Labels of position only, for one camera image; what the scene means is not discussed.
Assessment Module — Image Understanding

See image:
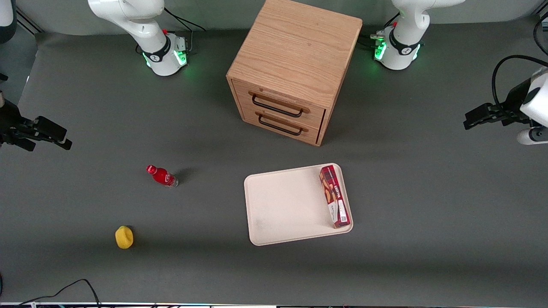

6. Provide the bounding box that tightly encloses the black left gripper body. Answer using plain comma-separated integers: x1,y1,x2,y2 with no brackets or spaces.
497,78,533,127

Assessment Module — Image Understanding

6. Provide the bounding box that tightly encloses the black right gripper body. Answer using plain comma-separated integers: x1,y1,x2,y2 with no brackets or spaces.
0,91,38,147

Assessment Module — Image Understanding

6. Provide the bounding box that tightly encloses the red cookie box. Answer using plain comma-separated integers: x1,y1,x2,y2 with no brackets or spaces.
319,165,351,229

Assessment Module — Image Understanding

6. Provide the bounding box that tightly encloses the cream rectangular tray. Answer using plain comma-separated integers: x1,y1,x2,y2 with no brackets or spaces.
244,163,354,246

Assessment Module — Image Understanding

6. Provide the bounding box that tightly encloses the red soda bottle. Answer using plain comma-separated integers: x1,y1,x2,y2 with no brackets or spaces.
146,165,179,188

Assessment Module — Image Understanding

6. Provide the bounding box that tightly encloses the yellow sponge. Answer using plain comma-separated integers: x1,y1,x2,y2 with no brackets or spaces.
115,225,134,249

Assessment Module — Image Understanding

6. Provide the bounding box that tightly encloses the wooden two-drawer cabinet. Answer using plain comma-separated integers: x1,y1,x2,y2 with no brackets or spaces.
226,0,363,147

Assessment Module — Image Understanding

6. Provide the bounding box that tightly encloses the black arm-mounted cable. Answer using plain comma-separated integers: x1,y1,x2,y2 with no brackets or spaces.
491,54,548,107

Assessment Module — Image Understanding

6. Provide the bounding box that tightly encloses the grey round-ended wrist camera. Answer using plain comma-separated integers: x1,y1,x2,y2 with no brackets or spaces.
516,126,548,145

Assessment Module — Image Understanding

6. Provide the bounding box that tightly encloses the black left arm base cable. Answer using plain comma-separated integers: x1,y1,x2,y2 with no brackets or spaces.
359,12,401,50

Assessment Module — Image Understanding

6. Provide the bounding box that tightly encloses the black arm base cable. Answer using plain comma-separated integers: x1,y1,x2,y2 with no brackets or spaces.
359,12,401,50
163,6,206,54

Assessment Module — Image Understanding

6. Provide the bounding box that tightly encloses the black looping cable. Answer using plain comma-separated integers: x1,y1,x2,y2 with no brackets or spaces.
17,279,101,308

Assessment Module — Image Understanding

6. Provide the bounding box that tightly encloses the black right arm base cable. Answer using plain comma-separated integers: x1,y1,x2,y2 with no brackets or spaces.
163,6,206,54

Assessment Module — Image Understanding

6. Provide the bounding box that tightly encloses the wooden drawer with short handle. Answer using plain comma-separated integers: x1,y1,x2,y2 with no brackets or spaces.
241,107,322,145

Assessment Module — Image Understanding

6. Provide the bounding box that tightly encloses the short black drawer handle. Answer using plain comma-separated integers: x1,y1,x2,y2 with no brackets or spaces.
258,114,303,136

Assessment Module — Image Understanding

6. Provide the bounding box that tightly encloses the wooden drawer with long handle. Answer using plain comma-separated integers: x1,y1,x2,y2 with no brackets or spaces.
230,78,327,130

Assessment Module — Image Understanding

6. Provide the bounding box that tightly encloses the long black drawer handle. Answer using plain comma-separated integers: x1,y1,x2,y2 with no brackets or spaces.
251,95,304,118

